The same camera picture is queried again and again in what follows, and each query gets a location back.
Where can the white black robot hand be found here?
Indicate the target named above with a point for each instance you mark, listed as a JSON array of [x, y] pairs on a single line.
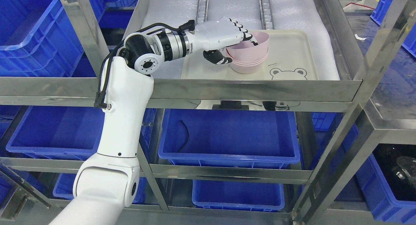
[[211, 36]]

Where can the pink ikea bowl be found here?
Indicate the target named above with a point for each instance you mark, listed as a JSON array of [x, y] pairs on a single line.
[[246, 51]]

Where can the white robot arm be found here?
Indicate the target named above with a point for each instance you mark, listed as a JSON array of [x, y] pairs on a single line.
[[107, 182]]

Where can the blue bin centre shelf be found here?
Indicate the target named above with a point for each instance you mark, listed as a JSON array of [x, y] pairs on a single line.
[[229, 138]]

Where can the blue bin shelf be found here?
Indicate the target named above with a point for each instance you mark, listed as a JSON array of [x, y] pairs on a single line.
[[58, 133], [229, 138]]

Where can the blue bin left shelf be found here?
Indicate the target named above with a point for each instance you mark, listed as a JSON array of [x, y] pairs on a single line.
[[58, 133]]

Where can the stacked pink bowls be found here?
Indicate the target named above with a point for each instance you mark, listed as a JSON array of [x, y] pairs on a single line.
[[247, 67]]

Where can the cream bear tray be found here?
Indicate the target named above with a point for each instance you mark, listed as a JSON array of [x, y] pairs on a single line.
[[289, 58]]

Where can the steel shelving rack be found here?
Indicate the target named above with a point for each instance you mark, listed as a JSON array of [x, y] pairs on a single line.
[[361, 74]]

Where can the blue bin bottom centre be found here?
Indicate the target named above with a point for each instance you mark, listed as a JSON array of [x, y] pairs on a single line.
[[245, 196]]

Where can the blue bin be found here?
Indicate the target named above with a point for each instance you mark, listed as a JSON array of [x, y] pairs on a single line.
[[37, 39], [245, 196]]

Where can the blue bin upper left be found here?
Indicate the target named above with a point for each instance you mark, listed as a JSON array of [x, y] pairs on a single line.
[[37, 39]]

